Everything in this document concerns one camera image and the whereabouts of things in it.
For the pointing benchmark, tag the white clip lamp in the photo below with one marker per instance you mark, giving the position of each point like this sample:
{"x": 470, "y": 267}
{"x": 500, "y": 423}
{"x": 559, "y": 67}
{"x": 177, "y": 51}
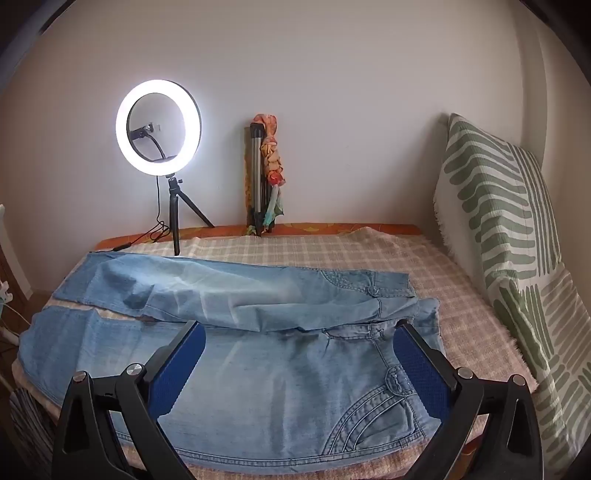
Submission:
{"x": 3, "y": 290}

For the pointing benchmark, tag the grey striped cloth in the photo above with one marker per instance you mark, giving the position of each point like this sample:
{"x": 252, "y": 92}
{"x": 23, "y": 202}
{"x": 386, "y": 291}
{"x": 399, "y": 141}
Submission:
{"x": 32, "y": 438}

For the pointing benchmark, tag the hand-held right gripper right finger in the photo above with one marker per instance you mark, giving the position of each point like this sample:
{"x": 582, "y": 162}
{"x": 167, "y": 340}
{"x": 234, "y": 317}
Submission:
{"x": 425, "y": 374}

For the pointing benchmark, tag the light blue denim pants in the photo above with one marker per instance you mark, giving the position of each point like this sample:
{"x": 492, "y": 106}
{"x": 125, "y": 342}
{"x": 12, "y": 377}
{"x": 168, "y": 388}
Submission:
{"x": 258, "y": 378}

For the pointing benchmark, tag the small black tripod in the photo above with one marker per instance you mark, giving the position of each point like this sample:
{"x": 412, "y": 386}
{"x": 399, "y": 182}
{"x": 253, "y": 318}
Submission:
{"x": 175, "y": 217}

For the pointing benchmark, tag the beige plaid blanket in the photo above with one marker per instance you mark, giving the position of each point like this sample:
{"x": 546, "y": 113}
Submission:
{"x": 461, "y": 295}

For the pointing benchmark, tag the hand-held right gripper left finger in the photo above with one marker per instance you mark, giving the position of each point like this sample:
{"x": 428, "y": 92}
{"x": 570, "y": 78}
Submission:
{"x": 178, "y": 369}

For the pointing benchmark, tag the orange patterned bed sheet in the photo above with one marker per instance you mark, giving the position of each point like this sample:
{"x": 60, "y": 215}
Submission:
{"x": 314, "y": 228}

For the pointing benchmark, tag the green striped white pillow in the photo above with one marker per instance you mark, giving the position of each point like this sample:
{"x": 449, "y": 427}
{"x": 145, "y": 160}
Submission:
{"x": 554, "y": 350}
{"x": 489, "y": 194}

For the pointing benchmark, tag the folded silver tripod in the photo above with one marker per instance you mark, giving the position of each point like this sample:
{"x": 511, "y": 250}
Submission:
{"x": 256, "y": 161}

